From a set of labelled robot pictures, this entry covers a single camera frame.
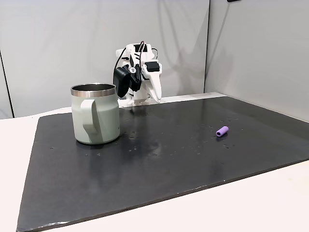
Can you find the purple ribbed pen grip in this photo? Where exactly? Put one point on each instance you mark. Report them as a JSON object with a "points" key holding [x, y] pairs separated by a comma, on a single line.
{"points": [[222, 131]]}

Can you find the sage green steel mug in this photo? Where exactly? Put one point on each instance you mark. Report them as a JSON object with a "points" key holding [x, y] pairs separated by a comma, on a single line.
{"points": [[96, 116]]}

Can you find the black table mat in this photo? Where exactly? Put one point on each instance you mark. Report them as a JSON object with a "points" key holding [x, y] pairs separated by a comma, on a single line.
{"points": [[169, 157]]}

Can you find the black camera box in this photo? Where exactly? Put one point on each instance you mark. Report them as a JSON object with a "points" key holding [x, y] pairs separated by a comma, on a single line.
{"points": [[122, 79]]}

